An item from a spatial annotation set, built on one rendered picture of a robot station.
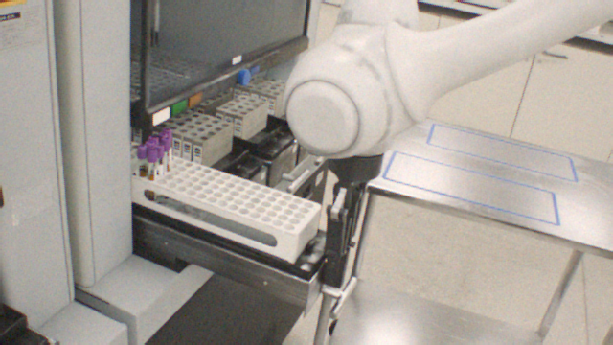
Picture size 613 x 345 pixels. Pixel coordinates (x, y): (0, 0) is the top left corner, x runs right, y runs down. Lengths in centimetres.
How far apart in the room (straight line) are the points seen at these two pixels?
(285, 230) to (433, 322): 90
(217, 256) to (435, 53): 48
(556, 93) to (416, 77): 256
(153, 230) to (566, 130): 253
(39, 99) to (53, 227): 18
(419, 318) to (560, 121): 174
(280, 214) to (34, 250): 34
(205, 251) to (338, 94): 45
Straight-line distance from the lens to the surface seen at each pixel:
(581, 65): 303
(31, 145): 69
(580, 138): 313
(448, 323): 164
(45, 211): 74
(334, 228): 76
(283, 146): 115
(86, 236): 82
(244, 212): 83
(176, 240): 88
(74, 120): 74
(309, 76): 49
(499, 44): 53
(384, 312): 160
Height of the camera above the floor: 130
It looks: 27 degrees down
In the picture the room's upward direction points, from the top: 8 degrees clockwise
